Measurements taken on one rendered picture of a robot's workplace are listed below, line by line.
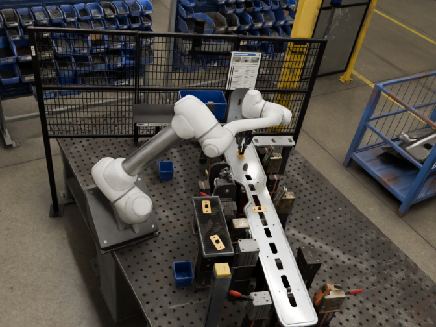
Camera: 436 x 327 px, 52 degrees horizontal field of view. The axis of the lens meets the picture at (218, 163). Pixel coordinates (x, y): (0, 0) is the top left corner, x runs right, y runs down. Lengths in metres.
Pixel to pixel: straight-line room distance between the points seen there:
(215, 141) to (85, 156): 1.38
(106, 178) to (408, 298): 1.80
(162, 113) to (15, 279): 1.52
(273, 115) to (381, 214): 2.12
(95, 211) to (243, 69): 1.37
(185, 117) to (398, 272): 1.61
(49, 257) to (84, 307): 0.50
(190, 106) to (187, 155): 1.23
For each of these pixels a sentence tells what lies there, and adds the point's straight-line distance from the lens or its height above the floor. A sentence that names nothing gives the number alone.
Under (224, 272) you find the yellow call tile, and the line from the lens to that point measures 2.01.
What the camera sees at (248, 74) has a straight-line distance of 3.18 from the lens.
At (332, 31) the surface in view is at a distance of 5.69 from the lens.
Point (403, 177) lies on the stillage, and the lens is 4.64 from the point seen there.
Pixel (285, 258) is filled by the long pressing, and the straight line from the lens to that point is 2.34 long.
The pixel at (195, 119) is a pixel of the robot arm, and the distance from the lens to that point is 2.07.
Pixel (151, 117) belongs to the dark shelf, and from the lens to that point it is 3.05.
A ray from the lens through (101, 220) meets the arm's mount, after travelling 2.59.
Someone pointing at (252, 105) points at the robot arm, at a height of 1.41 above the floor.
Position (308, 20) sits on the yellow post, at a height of 1.66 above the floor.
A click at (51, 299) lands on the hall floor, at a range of 3.35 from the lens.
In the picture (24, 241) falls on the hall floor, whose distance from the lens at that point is 3.69.
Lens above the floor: 2.76
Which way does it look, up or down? 40 degrees down
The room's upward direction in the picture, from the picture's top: 10 degrees clockwise
